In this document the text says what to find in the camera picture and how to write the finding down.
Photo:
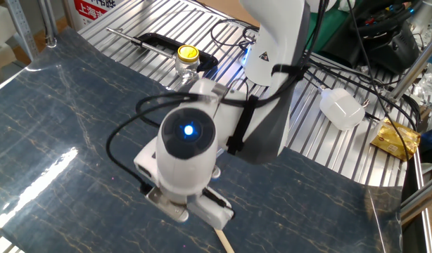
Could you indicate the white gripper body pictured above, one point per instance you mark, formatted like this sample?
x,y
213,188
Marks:
x,y
209,218

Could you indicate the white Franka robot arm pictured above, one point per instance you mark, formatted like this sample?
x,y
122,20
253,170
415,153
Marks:
x,y
184,168

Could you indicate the wooden drumstick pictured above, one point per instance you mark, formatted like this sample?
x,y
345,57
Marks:
x,y
224,242

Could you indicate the glass jar yellow lid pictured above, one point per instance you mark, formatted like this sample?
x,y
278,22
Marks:
x,y
188,52

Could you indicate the white plastic bottle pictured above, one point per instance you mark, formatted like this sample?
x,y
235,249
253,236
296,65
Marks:
x,y
342,110

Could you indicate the dark blue marble mat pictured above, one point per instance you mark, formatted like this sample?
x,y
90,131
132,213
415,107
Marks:
x,y
61,105

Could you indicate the black clamp with metal rod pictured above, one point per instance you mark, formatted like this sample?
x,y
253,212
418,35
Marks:
x,y
159,38

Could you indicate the gold foil packet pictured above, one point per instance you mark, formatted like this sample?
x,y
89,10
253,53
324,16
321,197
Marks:
x,y
385,140

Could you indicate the brown cardboard sheet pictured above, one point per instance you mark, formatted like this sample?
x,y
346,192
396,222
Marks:
x,y
230,8

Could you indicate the green mat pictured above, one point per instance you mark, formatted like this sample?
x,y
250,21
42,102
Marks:
x,y
325,33

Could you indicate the red and white sign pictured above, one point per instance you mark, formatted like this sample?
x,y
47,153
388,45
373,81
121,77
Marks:
x,y
93,12

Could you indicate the black equipment pile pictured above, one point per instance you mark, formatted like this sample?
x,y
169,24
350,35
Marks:
x,y
395,49

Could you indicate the aluminium frame post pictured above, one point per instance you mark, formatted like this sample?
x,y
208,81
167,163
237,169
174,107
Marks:
x,y
411,72

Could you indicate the perforated metal rail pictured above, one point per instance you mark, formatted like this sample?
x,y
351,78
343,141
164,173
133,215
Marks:
x,y
22,30

